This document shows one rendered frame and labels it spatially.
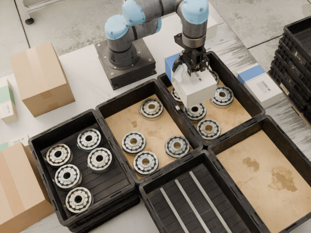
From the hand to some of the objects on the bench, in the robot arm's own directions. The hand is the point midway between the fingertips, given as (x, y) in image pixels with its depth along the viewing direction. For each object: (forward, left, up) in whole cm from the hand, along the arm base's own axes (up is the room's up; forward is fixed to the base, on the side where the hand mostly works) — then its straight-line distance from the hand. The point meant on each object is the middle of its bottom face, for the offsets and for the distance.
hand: (189, 73), depth 125 cm
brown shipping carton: (+40, +64, -44) cm, 87 cm away
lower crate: (-18, +48, -41) cm, 65 cm away
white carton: (+8, -39, -40) cm, 57 cm away
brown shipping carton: (-16, +79, -42) cm, 91 cm away
